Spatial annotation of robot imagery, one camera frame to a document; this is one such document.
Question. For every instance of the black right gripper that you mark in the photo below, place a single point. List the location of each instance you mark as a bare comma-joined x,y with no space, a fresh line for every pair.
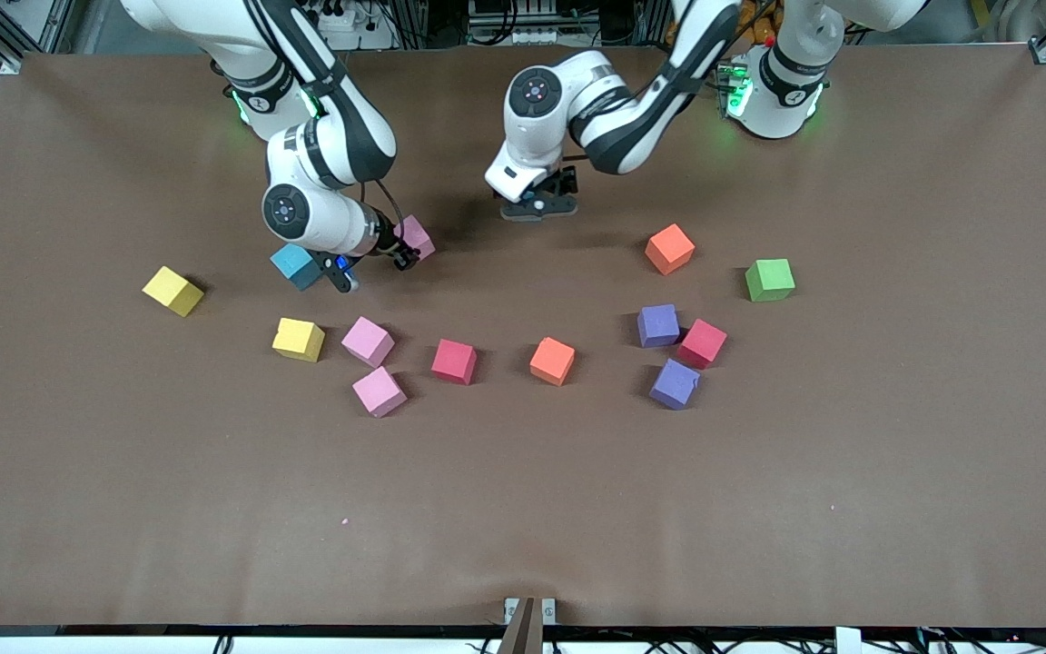
387,239

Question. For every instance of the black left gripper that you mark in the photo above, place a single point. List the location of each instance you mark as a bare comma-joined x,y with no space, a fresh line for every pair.
565,182

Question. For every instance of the pink foam cube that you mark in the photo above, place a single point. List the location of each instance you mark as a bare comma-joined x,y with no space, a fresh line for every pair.
420,238
367,341
379,391

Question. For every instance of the red foam cube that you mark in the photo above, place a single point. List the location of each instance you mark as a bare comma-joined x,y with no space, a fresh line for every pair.
702,342
453,361

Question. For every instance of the orange foam cube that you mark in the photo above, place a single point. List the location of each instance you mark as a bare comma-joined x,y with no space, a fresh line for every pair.
669,248
552,360

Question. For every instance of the purple foam cube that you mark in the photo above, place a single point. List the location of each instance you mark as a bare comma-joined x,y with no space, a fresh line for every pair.
658,325
674,382

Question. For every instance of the green foam cube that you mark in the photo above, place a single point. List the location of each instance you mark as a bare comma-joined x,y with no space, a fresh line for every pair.
768,280

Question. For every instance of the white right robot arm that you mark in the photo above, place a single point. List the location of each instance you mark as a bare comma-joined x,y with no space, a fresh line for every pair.
332,145

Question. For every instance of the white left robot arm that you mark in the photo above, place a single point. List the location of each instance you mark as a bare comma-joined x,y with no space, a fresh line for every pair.
537,95

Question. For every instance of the blue foam cube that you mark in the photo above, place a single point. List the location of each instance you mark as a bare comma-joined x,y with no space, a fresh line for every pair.
291,265

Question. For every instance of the yellow foam cube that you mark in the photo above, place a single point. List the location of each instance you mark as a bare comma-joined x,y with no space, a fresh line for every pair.
171,289
298,338

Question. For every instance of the white electrical device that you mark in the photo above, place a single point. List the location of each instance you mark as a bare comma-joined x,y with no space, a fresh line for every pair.
523,36

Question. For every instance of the white power strip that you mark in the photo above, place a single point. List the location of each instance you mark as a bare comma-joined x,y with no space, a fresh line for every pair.
341,23

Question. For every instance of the orange packed items pile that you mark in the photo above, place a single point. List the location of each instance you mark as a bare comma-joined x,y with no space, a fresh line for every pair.
757,29

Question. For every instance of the brown table cover sheet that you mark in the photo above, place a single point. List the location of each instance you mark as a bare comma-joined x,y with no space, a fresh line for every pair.
523,509

